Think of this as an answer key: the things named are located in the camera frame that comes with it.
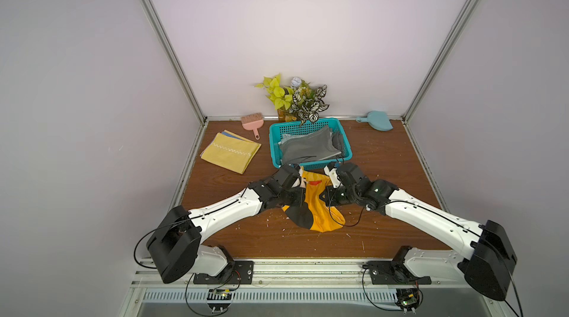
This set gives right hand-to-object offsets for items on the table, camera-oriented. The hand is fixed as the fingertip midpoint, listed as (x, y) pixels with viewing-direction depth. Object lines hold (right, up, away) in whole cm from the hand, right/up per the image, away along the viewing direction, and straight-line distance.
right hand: (318, 192), depth 77 cm
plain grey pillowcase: (+4, +17, +25) cm, 31 cm away
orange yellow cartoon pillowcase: (+2, -9, 0) cm, 9 cm away
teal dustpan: (+38, +29, +42) cm, 64 cm away
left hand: (-3, -3, +3) cm, 5 cm away
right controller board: (+28, -33, -7) cm, 44 cm away
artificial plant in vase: (-6, +36, +18) cm, 40 cm away
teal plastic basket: (-15, +24, +29) cm, 41 cm away
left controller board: (-34, -33, -5) cm, 48 cm away
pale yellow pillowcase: (-40, +13, +30) cm, 51 cm away
